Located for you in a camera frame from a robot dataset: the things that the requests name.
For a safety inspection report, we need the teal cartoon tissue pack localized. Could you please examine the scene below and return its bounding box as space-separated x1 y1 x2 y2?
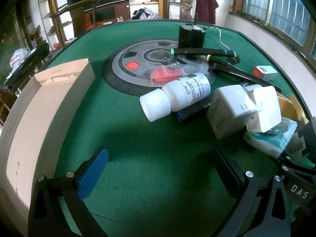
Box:
243 117 298 159

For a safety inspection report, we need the white square case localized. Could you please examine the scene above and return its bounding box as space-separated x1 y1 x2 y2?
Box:
244 84 282 133

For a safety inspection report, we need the white carton box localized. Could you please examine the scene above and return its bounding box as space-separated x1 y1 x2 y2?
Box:
207 85 257 139

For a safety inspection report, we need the purple-tipped black marker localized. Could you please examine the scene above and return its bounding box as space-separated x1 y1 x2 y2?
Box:
209 63 283 93

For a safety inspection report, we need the white pill bottle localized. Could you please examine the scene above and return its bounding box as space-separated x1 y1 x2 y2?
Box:
140 73 211 122

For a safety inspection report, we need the yellow-tipped black marker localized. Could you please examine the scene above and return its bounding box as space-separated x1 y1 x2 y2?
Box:
206 55 241 66

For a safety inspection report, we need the yellow packet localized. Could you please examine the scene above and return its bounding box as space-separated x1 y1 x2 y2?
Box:
276 92 309 125

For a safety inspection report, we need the brown cardboard box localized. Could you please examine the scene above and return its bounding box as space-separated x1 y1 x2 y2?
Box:
1 58 95 236

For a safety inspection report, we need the grey red-ended box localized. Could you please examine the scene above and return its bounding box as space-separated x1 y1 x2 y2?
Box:
252 65 278 81

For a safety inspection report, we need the dark side table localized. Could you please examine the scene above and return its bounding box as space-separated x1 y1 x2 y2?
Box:
1 42 50 93

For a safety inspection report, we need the round grey table centre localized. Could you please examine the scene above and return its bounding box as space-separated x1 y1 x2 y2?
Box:
102 39 216 96

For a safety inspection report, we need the red item plastic bag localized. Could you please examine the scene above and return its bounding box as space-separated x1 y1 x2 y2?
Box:
150 65 185 87

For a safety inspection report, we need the black stepper motor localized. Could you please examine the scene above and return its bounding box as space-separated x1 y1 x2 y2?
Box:
178 13 209 48

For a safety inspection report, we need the dark wooden chair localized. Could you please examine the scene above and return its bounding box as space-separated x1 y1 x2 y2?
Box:
49 0 98 48

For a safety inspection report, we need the wooden chair with red cloth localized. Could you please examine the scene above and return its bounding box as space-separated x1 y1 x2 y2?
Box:
163 0 219 25

